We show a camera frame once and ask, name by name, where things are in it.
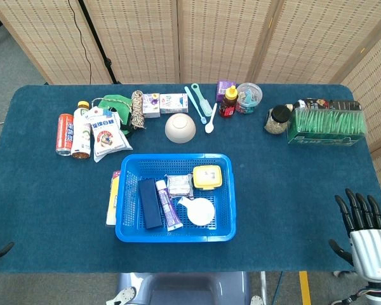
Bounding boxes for silver foil snack packet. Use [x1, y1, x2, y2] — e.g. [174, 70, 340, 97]
[166, 173, 194, 198]

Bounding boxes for purple white toothpaste tube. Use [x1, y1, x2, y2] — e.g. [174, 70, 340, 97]
[155, 179, 184, 233]

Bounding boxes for beige bowl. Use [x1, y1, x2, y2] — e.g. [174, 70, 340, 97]
[164, 113, 197, 144]

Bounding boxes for glass jar black lid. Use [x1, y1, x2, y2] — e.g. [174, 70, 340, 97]
[264, 104, 292, 135]

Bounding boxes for yellow floor tape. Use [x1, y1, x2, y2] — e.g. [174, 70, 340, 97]
[298, 271, 312, 305]

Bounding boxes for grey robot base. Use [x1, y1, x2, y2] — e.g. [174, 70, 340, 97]
[106, 271, 264, 305]

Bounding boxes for black and silver left hand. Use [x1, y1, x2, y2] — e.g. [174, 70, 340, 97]
[0, 194, 15, 263]

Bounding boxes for teal bottle brush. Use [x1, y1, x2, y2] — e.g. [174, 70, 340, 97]
[190, 83, 213, 117]

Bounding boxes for honey bottle yellow cap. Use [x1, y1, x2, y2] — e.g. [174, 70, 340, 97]
[219, 85, 239, 119]

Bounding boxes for navy blue rectangular box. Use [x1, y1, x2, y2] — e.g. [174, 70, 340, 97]
[138, 178, 163, 230]

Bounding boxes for green tea bag box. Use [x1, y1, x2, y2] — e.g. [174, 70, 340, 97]
[286, 107, 368, 148]

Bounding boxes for small purple white carton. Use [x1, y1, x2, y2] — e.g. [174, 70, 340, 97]
[142, 93, 161, 119]

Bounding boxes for white plastic cup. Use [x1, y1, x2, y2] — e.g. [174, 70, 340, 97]
[177, 196, 216, 227]

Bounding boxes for red drink can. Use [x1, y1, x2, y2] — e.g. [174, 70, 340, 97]
[55, 113, 75, 157]

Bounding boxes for clear jar of clips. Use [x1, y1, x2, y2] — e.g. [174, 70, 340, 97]
[235, 82, 264, 115]

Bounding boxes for black and silver right hand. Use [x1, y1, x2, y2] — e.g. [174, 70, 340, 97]
[328, 187, 381, 282]

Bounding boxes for black hanging cable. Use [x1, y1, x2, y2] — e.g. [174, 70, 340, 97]
[67, 0, 93, 85]

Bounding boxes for braided rope bundle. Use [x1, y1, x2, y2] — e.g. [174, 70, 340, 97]
[130, 90, 147, 130]

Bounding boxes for dark snack package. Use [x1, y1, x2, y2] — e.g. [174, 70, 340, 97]
[293, 98, 363, 112]

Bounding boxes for purple box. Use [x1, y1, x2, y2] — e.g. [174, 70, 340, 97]
[215, 80, 237, 104]

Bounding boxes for white label tea bottle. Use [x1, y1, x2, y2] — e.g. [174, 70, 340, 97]
[70, 100, 93, 160]

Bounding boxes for white plastic spoon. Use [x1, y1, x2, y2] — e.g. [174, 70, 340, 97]
[204, 102, 218, 134]

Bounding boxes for white pink rectangular box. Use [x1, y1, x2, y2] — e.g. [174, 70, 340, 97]
[159, 93, 189, 115]

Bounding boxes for blue felt table cover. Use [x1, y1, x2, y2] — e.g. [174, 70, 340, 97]
[0, 83, 381, 275]

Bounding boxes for blue plastic basket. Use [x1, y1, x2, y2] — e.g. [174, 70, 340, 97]
[115, 153, 237, 243]

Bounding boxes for green fabric pouch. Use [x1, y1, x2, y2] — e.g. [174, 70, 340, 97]
[97, 94, 135, 136]

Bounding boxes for white sugar bag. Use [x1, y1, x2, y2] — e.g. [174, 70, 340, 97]
[85, 106, 134, 163]

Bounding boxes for black stand leg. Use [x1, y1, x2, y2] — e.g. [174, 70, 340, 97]
[77, 0, 123, 85]

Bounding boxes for flat yellow package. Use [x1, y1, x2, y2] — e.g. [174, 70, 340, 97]
[105, 170, 122, 227]

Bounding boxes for yellow lidded plastic box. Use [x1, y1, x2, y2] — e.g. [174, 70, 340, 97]
[192, 165, 224, 191]

